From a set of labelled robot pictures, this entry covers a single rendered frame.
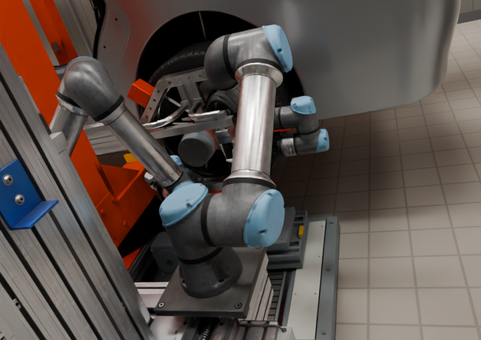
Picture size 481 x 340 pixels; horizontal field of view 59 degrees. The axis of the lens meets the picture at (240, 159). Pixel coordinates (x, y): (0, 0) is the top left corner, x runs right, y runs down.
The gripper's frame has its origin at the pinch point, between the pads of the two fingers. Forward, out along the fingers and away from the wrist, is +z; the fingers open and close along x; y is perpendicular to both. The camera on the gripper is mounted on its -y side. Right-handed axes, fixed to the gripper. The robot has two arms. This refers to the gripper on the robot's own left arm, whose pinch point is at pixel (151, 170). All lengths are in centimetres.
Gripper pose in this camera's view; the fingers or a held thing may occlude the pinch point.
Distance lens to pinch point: 167.6
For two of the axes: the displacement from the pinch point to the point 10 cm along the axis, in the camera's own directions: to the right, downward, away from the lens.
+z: -5.1, -2.4, 8.2
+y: 2.6, 8.7, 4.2
